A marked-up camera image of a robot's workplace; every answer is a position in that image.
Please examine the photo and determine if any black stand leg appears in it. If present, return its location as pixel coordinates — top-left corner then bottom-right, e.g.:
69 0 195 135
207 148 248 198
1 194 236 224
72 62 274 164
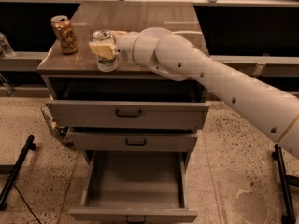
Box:
0 135 37 211
272 145 299 224

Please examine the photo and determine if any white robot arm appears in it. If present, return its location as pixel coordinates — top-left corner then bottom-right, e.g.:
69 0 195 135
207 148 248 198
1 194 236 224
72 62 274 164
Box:
89 27 299 158

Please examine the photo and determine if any grey top drawer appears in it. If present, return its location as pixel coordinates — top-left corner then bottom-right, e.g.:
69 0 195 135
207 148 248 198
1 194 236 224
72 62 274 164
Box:
46 100 209 130

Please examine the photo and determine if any grey bottom drawer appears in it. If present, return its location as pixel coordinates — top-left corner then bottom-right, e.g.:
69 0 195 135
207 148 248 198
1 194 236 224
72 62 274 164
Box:
70 151 197 224

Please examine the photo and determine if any grey middle drawer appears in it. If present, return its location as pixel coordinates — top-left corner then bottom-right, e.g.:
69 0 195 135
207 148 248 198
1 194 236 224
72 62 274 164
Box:
70 132 197 152

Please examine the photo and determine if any orange patterned soda can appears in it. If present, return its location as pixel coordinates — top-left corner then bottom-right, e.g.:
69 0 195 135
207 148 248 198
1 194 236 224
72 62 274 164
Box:
50 15 78 54

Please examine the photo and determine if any black left stand leg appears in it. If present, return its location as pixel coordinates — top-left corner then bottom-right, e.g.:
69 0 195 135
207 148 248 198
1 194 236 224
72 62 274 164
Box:
0 135 37 211

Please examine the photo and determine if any black right stand leg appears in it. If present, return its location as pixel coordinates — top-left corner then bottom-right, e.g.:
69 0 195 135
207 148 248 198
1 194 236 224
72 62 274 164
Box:
272 145 299 224

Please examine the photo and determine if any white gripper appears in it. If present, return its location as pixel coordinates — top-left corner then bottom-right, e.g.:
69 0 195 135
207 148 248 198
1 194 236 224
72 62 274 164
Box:
89 30 161 67

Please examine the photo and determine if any grey drawer cabinet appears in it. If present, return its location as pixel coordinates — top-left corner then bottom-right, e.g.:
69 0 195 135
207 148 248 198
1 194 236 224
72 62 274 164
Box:
38 2 206 160

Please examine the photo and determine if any grey drawer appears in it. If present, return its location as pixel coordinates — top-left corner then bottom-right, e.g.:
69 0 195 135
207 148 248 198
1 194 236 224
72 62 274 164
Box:
70 151 197 224
70 132 197 152
46 100 209 130

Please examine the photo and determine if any green white 7up can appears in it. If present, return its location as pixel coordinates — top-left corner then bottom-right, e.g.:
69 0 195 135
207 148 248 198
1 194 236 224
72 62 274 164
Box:
93 30 117 72

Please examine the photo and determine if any black floor cable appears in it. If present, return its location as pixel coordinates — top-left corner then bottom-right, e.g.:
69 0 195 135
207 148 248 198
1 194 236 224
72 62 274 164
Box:
3 171 43 224

